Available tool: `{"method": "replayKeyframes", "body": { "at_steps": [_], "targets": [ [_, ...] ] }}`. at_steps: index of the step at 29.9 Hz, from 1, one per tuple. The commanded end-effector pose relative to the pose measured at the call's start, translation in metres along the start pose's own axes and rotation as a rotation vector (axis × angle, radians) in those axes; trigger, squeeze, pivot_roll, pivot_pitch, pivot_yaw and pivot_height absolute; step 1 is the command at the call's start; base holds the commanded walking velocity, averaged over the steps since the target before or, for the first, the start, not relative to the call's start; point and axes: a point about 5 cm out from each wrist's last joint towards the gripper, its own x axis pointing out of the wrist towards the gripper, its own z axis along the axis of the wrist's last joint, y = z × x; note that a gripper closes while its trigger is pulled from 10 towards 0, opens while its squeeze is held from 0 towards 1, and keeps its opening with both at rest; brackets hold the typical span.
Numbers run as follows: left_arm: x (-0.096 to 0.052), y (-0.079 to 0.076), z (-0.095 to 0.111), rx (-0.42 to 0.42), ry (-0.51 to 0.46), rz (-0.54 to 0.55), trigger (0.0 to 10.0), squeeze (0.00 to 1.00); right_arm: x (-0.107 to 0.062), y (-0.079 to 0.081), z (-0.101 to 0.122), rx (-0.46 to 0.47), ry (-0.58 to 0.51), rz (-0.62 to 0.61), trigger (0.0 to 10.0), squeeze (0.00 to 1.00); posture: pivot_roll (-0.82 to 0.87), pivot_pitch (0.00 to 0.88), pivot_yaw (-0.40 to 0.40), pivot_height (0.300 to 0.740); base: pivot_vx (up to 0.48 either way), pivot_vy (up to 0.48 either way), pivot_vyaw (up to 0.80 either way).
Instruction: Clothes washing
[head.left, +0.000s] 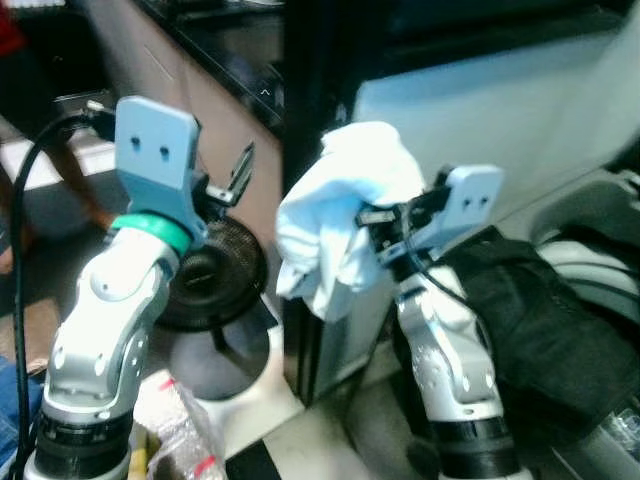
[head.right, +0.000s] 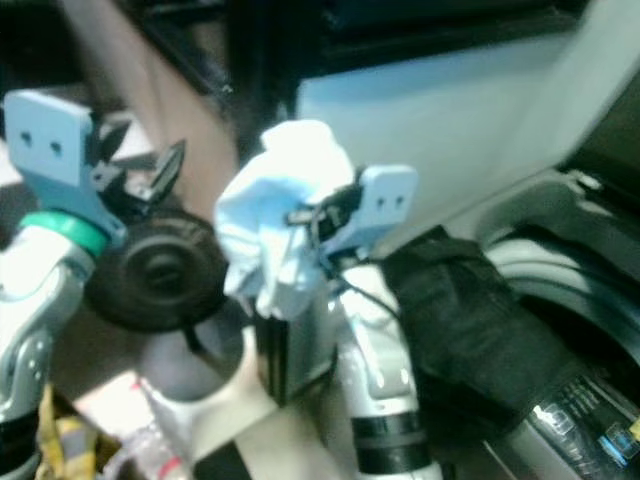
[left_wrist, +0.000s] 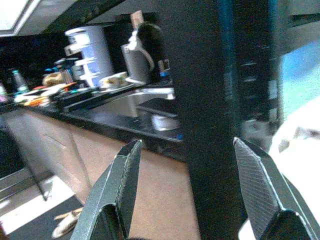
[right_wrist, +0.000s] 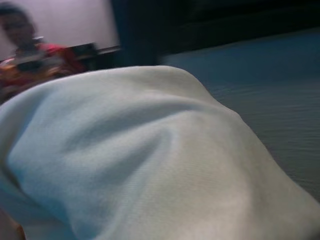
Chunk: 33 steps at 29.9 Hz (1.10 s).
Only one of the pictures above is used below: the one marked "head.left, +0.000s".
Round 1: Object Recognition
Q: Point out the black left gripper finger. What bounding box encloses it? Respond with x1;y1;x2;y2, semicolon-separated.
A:
227;141;257;197

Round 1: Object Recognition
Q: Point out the white cloth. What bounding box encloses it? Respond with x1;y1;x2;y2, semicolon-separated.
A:
275;121;427;324

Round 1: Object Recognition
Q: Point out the black round fan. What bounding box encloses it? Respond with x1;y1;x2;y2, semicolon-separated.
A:
155;215;277;401

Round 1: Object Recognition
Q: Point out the grey top-load washer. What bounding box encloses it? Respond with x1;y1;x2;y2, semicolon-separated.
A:
285;165;640;480

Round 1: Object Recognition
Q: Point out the black garment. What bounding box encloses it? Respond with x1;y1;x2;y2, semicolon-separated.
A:
440;227;637;443

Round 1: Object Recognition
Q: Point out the steel washer drum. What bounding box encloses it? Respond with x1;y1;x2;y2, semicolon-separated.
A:
538;238;640;333

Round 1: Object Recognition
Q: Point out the clear plastic bag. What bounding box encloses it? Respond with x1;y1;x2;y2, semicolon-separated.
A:
130;375;227;480

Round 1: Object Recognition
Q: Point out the blue denim fabric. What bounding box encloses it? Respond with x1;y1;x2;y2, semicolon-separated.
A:
0;355;47;473

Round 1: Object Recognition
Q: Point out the pale grey right wrist camera mount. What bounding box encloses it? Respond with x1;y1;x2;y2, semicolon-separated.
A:
405;164;505;271

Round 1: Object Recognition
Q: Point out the pale grey wrist camera mount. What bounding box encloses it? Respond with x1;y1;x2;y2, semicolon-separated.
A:
405;164;505;271
113;95;207;247

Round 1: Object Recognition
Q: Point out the pale grey left wrist camera mount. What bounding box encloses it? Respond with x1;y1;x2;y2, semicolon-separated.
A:
113;95;207;247

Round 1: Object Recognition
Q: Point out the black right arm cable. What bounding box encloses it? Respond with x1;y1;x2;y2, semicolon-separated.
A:
404;248;483;323

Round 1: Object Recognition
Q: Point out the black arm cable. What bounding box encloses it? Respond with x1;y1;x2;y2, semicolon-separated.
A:
8;108;103;446
404;248;483;323

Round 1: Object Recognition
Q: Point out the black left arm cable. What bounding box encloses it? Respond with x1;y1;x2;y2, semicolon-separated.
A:
8;108;103;446

